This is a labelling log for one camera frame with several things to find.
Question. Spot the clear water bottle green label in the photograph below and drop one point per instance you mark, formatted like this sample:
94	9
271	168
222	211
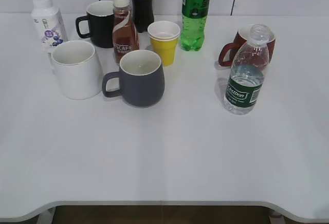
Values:
247	71

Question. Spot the large white ceramic mug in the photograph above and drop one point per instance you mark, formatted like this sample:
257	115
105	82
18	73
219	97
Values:
77	69

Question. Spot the dark grey ceramic mug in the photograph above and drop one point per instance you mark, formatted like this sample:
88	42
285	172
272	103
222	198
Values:
141	79

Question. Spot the red-brown ceramic mug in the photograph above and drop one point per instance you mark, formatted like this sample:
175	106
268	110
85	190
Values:
229	51

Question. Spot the black ceramic mug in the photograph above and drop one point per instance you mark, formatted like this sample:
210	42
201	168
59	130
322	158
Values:
100	17

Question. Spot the yellow paper cup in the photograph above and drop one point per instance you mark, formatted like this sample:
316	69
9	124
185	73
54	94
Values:
165	48

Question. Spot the white paper cup stacked inside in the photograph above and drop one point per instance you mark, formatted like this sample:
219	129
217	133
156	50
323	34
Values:
163	30

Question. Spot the brown coffee drink bottle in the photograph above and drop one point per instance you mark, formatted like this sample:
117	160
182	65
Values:
125	35

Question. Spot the green soda bottle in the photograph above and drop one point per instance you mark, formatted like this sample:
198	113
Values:
194	16

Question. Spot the dark cola bottle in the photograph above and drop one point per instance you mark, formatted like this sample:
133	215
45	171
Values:
142	14

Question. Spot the white yogurt drink bottle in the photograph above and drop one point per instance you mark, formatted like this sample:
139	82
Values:
49	24

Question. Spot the white table leg frame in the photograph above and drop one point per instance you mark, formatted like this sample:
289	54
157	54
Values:
46	217

